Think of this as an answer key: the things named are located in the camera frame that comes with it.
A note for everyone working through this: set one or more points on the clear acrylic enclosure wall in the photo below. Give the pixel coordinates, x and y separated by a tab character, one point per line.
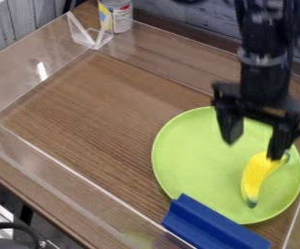
83	109

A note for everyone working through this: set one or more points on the white labelled can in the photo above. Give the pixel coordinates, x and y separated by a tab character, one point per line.
116	15

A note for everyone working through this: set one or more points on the blue plastic block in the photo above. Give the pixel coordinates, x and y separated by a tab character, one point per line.
207	229

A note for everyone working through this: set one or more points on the yellow toy banana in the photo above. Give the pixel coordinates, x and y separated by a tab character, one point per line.
259	168

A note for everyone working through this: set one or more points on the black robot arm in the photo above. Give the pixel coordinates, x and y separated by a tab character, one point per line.
270	29

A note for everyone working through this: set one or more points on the green round plate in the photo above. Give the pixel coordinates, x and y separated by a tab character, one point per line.
196	164

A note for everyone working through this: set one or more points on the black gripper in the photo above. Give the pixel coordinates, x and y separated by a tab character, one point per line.
260	98

